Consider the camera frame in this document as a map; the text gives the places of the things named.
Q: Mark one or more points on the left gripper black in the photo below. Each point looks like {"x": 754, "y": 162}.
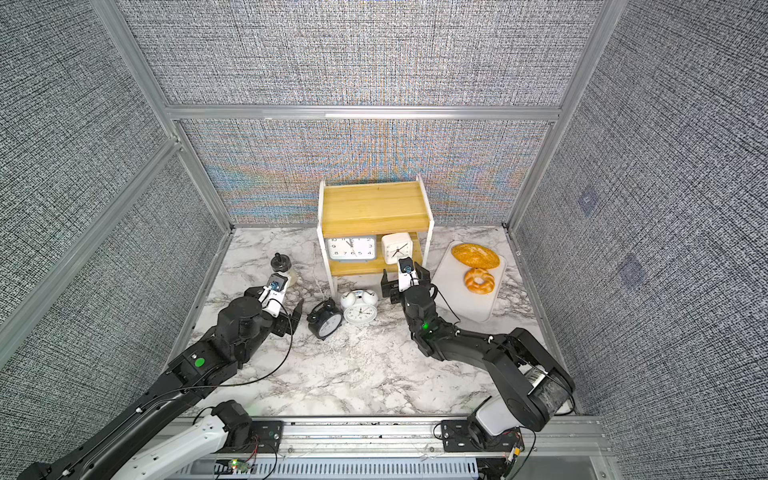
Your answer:
{"x": 285, "y": 322}

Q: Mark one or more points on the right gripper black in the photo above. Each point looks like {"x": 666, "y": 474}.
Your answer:
{"x": 392, "y": 288}

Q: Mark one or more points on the small white square alarm clock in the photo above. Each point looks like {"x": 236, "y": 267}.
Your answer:
{"x": 396, "y": 246}

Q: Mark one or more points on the grey rectangular alarm clock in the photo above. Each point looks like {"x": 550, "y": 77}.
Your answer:
{"x": 352, "y": 249}

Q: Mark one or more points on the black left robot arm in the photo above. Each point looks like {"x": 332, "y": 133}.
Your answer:
{"x": 241, "y": 328}

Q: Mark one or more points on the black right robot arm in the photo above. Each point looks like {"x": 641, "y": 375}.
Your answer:
{"x": 532, "y": 386}

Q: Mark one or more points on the black twin bell alarm clock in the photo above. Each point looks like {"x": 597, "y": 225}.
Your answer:
{"x": 324, "y": 319}

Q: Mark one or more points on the white twin bell alarm clock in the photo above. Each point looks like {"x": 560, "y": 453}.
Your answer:
{"x": 360, "y": 307}

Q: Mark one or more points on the white and wood shelf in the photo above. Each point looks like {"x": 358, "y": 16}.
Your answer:
{"x": 373, "y": 209}

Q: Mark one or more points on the glazed bagel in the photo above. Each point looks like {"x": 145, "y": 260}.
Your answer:
{"x": 479, "y": 281}

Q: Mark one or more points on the oval bread loaf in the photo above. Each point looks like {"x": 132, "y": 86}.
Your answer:
{"x": 476, "y": 256}

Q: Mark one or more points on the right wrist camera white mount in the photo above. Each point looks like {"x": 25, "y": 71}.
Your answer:
{"x": 406, "y": 274}

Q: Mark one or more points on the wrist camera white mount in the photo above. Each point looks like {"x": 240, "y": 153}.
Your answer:
{"x": 406, "y": 274}
{"x": 273, "y": 294}

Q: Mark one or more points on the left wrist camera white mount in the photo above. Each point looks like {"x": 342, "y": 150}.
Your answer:
{"x": 273, "y": 294}

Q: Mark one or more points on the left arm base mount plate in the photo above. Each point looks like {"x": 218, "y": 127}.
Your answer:
{"x": 263, "y": 435}

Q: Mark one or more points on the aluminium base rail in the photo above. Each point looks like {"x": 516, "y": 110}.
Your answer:
{"x": 371, "y": 447}

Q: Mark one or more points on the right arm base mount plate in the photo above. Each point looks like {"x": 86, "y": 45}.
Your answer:
{"x": 467, "y": 436}

